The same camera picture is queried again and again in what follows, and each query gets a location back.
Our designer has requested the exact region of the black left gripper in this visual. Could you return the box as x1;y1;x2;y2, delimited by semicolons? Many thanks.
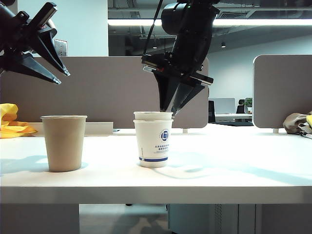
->
0;1;71;85

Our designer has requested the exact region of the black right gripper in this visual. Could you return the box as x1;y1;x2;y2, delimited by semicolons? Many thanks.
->
141;33;215;117

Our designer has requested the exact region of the white paper cup blue stripe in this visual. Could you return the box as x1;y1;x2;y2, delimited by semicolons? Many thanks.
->
133;118;175;168
133;111;174;121

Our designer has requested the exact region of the brown paper cup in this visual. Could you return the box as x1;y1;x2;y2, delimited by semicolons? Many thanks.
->
40;115;88;173

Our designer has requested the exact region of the dark office chair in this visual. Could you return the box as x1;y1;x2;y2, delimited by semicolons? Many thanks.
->
208;88;216;123

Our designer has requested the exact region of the white desk screen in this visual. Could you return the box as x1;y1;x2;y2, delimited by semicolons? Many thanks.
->
209;98;236;115

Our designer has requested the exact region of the white background desk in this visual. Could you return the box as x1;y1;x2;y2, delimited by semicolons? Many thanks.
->
215;114;254;123

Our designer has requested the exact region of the black office chair with headrest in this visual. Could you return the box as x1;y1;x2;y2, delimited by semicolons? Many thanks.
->
235;99;245;115

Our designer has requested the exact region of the wide grey desk partition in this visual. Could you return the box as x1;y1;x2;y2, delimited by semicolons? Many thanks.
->
0;56;210;129

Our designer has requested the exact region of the green potted plant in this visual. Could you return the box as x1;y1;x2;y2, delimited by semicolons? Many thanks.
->
244;97;254;115

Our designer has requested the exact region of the yellow cloth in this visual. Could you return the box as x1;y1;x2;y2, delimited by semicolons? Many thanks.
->
0;103;39;139

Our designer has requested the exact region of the long ceiling light strip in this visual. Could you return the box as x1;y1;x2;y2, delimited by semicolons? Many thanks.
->
107;19;312;26

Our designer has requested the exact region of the narrow grey desk partition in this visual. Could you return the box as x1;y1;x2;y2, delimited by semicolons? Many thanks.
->
253;55;312;129

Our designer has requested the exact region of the brown crumpled bag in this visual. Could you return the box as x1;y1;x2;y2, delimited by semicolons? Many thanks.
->
282;111;312;140

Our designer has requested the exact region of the grey under-desk cabinet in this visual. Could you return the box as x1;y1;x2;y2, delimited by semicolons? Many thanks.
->
168;204;256;234

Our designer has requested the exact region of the wide grey desk leg panel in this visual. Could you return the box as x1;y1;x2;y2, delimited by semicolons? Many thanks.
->
0;204;80;234

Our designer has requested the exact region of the grey desk side panel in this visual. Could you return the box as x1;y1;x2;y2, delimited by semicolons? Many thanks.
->
255;204;312;234

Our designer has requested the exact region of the metal wall switch plate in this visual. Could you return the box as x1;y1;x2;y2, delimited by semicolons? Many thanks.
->
54;39;68;58

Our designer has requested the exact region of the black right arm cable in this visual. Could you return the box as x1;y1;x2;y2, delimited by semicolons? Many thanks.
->
144;0;164;57

